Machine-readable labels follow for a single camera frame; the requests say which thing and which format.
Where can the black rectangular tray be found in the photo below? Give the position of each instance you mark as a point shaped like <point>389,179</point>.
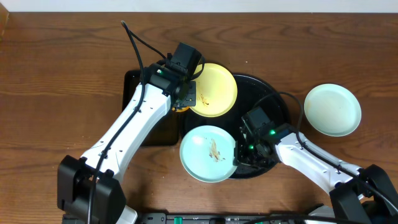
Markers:
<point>166,130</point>

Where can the light green plate front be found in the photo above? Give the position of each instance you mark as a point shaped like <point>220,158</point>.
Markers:
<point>207,154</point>

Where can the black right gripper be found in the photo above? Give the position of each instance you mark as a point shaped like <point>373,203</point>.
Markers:
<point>240,158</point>

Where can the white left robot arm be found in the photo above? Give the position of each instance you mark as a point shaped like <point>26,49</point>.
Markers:
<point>89,187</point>

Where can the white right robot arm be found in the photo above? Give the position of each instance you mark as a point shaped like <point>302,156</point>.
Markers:
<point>358,195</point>

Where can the black round tray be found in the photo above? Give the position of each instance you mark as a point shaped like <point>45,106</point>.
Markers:
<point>252,92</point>

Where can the orange green sponge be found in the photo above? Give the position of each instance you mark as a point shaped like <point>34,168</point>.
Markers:
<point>180,110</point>

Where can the yellow plate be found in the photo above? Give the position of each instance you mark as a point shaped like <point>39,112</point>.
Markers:
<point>216,91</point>

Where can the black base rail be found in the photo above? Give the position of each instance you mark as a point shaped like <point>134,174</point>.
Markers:
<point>163,218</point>

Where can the light green plate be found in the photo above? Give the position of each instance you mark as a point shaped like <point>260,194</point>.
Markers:
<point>207,154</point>
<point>332,110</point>

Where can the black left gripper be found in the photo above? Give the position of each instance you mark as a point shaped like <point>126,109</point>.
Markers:
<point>187,98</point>

